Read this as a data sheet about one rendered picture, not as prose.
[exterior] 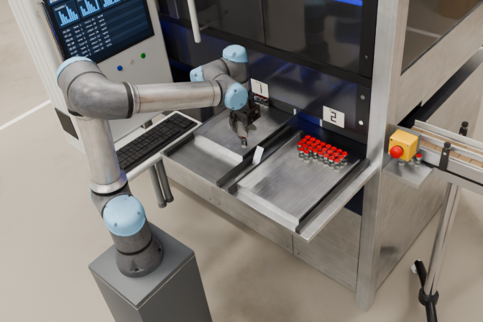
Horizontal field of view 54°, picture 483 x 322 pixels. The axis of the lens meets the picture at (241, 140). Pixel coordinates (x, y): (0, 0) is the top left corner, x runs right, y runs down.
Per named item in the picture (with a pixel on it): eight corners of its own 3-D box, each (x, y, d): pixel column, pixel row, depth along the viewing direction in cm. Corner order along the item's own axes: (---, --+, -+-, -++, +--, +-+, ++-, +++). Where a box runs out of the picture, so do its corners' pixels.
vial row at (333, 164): (300, 150, 172) (299, 140, 169) (341, 169, 162) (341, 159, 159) (296, 153, 171) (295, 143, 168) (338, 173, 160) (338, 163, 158)
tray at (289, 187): (299, 139, 177) (299, 132, 175) (359, 167, 162) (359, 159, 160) (237, 190, 159) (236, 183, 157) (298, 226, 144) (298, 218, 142)
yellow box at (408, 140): (398, 142, 158) (400, 125, 153) (418, 150, 154) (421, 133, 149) (387, 154, 154) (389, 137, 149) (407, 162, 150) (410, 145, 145)
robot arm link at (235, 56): (215, 49, 149) (238, 40, 152) (220, 79, 156) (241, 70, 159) (228, 58, 144) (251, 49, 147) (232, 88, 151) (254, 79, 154)
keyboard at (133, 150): (177, 114, 213) (176, 110, 212) (198, 124, 205) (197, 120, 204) (103, 161, 192) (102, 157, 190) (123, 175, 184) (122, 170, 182)
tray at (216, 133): (251, 98, 203) (251, 91, 201) (300, 118, 188) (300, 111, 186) (194, 138, 185) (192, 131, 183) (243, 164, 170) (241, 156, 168)
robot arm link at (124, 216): (121, 259, 140) (108, 229, 132) (107, 231, 150) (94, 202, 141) (158, 241, 144) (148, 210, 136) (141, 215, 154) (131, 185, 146)
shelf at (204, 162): (244, 98, 207) (243, 95, 206) (388, 159, 167) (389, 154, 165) (160, 156, 182) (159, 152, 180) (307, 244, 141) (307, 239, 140)
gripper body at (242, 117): (246, 129, 160) (243, 100, 153) (228, 121, 165) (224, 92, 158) (261, 118, 164) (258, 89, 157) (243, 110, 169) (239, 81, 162)
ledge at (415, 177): (402, 152, 169) (402, 148, 167) (437, 166, 161) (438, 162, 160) (382, 173, 161) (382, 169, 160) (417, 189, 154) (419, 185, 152)
